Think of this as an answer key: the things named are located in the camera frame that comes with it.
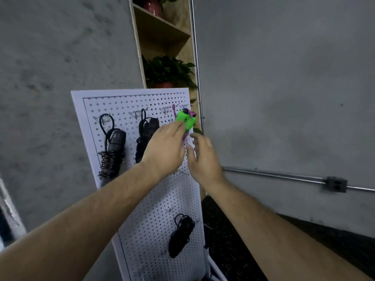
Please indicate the person's left hand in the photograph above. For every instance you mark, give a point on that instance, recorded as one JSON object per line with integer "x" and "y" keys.
{"x": 164, "y": 150}

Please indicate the person's right hand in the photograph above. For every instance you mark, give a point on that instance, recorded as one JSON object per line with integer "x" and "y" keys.
{"x": 204, "y": 164}

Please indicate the white pegboard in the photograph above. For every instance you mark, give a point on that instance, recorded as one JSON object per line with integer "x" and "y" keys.
{"x": 152, "y": 231}

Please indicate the person's right forearm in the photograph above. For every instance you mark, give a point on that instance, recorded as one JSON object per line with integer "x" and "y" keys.
{"x": 281, "y": 237}

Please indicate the person's left forearm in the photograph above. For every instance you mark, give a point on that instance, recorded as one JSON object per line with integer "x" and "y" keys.
{"x": 82, "y": 231}

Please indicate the white pegboard stand foot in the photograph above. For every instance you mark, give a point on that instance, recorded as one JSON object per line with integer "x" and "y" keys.
{"x": 214, "y": 266}

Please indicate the metal conduit pipe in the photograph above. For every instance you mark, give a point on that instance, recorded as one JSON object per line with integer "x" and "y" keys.
{"x": 275, "y": 174}

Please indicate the green potted plant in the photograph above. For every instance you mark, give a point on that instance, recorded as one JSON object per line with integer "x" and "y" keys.
{"x": 153, "y": 5}
{"x": 170, "y": 70}

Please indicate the plywood shelf unit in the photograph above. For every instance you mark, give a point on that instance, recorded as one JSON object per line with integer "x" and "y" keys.
{"x": 164, "y": 38}

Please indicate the grey electrical junction box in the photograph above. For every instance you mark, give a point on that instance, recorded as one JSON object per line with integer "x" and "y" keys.
{"x": 336, "y": 184}

